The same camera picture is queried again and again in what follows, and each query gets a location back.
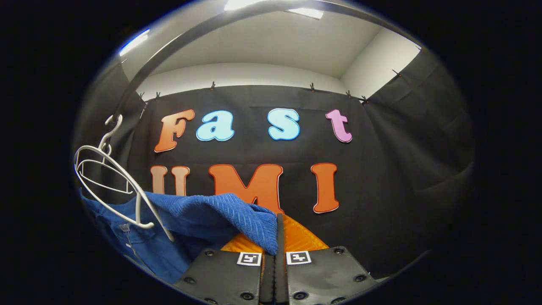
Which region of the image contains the white plastic hanger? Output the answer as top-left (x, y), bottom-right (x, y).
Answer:
top-left (74, 114), bottom-right (175, 242)
top-left (78, 144), bottom-right (134, 195)

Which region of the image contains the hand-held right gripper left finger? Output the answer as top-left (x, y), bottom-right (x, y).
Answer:
top-left (174, 232), bottom-right (276, 305)

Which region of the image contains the large ceiling light panel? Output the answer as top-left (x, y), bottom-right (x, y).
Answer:
top-left (224, 0), bottom-right (324, 19)

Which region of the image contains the black clothes rail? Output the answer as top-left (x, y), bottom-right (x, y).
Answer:
top-left (111, 0), bottom-right (424, 123)

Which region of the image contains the black backdrop cloth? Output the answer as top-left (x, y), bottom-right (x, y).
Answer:
top-left (74, 49), bottom-right (475, 280)

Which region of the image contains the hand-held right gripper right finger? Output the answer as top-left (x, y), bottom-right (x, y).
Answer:
top-left (275, 213), bottom-right (378, 305)

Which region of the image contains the blue corduroy jacket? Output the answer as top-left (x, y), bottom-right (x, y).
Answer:
top-left (80, 189), bottom-right (279, 284)

